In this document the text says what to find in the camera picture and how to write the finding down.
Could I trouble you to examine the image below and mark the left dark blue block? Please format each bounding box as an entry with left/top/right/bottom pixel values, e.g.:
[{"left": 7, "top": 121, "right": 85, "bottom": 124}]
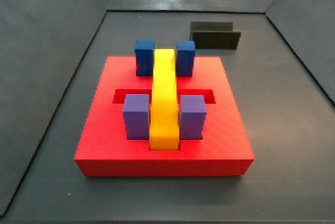
[{"left": 136, "top": 40, "right": 155, "bottom": 76}]

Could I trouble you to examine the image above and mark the black U-shaped fixture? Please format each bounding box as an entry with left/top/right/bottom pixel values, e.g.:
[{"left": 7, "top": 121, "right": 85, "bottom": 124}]
[{"left": 191, "top": 22, "right": 242, "bottom": 50}]

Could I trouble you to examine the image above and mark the left purple block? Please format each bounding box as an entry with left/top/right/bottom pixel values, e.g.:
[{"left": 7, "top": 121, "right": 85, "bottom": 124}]
[{"left": 124, "top": 94, "right": 149, "bottom": 140}]

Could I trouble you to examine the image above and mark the purple block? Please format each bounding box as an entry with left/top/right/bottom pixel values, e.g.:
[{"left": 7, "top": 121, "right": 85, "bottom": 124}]
[
  {"left": 124, "top": 94, "right": 149, "bottom": 140},
  {"left": 180, "top": 95, "right": 207, "bottom": 140}
]

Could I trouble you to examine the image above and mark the yellow long bar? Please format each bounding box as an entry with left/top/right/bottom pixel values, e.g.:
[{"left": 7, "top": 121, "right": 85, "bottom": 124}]
[{"left": 149, "top": 49, "right": 180, "bottom": 151}]

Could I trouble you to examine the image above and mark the red base board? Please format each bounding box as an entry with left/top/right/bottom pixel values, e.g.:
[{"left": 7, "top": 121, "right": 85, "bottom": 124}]
[{"left": 75, "top": 57, "right": 254, "bottom": 177}]

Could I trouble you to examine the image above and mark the dark blue block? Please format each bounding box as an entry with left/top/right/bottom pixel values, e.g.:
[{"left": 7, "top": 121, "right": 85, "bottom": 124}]
[
  {"left": 136, "top": 40, "right": 155, "bottom": 76},
  {"left": 176, "top": 40, "right": 196, "bottom": 77}
]

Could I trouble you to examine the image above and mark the right dark blue block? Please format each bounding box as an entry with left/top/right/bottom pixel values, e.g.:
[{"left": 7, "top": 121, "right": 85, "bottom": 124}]
[{"left": 176, "top": 40, "right": 196, "bottom": 77}]

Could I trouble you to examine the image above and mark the right purple block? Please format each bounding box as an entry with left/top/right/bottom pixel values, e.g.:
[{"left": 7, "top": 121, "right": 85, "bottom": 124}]
[{"left": 180, "top": 95, "right": 207, "bottom": 140}]

